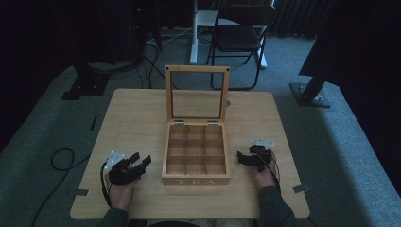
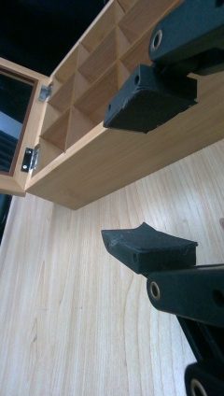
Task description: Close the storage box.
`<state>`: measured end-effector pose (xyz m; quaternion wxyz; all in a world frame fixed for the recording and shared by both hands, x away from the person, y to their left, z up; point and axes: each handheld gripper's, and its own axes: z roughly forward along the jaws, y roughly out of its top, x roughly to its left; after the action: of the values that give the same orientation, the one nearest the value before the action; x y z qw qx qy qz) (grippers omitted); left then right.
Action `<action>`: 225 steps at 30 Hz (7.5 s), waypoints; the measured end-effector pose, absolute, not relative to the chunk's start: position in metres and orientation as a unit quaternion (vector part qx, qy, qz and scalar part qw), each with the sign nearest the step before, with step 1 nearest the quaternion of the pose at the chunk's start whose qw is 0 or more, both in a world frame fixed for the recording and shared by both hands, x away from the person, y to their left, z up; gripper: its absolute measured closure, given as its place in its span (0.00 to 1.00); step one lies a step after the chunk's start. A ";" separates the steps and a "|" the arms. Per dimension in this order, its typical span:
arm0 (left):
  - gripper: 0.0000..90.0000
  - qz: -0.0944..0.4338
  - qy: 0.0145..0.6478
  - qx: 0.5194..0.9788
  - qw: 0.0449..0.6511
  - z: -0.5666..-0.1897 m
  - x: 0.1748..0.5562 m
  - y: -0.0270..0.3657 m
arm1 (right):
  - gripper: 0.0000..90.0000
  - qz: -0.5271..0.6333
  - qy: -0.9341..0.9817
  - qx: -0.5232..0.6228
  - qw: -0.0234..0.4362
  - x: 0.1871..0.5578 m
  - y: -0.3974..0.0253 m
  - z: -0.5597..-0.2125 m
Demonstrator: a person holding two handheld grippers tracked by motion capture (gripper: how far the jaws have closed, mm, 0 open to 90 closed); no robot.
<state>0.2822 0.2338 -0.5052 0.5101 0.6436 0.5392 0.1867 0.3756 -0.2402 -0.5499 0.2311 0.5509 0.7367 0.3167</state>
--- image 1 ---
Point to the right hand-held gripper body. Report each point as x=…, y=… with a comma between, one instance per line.
x=260, y=154

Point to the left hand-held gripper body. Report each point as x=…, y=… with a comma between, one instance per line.
x=121, y=173

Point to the person's left hand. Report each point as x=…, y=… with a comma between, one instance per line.
x=121, y=195

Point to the person's right hand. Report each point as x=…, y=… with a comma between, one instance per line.
x=266, y=178

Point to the grey tape piece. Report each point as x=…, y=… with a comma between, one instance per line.
x=301, y=188
x=82, y=192

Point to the wooden tea box with lid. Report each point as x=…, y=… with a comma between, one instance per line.
x=195, y=181

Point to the black tape strip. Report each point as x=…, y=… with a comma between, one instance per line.
x=93, y=123

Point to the black stand with metal base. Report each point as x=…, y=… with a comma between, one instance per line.
x=310, y=93

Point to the black stand base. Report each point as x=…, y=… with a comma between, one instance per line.
x=86, y=85

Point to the black folding chair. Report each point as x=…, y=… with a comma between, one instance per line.
x=238, y=36

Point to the dark curtain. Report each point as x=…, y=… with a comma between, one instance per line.
x=362, y=47

